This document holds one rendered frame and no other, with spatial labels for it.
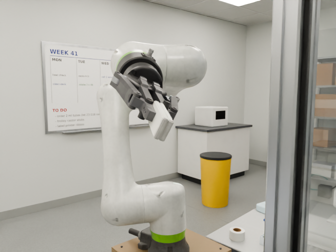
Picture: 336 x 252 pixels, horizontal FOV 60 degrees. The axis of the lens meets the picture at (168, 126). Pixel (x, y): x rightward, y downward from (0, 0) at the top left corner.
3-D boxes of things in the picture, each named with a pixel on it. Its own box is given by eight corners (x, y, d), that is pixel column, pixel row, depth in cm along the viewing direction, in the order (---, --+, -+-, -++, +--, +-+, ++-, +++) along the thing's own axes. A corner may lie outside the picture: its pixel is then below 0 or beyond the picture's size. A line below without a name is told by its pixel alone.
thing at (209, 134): (175, 178, 498) (175, 106, 485) (219, 167, 571) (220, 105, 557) (206, 188, 443) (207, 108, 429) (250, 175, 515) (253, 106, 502)
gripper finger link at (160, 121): (159, 101, 42) (154, 99, 42) (169, 120, 36) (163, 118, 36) (150, 119, 43) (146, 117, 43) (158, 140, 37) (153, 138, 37)
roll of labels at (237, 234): (243, 234, 139) (243, 226, 139) (245, 242, 132) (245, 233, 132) (228, 234, 140) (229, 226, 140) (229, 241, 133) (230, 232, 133)
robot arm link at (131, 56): (146, 103, 66) (107, 88, 63) (168, 55, 63) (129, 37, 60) (150, 112, 61) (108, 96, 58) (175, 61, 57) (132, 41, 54)
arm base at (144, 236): (118, 244, 111) (118, 228, 111) (146, 230, 122) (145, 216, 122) (171, 267, 94) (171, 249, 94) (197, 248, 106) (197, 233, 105)
